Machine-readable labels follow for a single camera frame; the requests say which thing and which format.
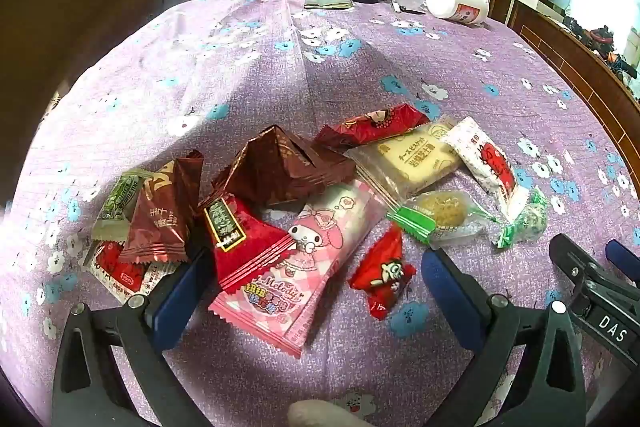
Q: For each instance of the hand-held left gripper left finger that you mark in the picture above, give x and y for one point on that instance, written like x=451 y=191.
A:
x=180 y=289

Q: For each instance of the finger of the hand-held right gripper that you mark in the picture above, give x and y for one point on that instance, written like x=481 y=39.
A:
x=625 y=259
x=570 y=257

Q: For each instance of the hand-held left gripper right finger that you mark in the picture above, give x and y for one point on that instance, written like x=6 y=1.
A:
x=450 y=292

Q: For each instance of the red packet with black label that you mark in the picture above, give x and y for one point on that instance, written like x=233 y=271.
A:
x=250 y=247

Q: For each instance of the pink cartoon snack packet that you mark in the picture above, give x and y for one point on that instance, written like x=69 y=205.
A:
x=315 y=272

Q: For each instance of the dark red foil snack packet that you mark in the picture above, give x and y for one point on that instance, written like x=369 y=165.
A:
x=280 y=172
x=160 y=222

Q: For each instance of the green round candy packet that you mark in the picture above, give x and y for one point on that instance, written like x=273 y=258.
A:
x=527 y=217

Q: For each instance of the small red candy packet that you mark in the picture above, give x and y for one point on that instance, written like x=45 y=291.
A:
x=382 y=274

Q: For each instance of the red and white snack packet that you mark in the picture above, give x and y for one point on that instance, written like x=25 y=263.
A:
x=112 y=269

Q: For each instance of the clear green-edged pastry packet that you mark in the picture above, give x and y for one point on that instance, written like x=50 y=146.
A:
x=445 y=209

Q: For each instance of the green snack packet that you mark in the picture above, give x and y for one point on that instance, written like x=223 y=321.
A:
x=117 y=202

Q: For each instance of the white packet with red print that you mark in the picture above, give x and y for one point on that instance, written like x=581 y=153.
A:
x=492 y=162

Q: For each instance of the yellow biscuit packet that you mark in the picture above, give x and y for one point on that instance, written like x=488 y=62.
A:
x=410 y=157

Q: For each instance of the pale rounded object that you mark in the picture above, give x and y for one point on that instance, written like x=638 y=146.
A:
x=325 y=414

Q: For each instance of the red cartoon-face snack packet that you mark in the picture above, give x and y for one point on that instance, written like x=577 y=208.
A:
x=370 y=124

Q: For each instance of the wooden cabinet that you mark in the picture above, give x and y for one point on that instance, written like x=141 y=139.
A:
x=565 y=52

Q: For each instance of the purple floral tablecloth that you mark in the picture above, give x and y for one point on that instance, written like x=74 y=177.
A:
x=320 y=72

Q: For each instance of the small green booklet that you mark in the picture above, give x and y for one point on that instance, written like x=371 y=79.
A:
x=327 y=0

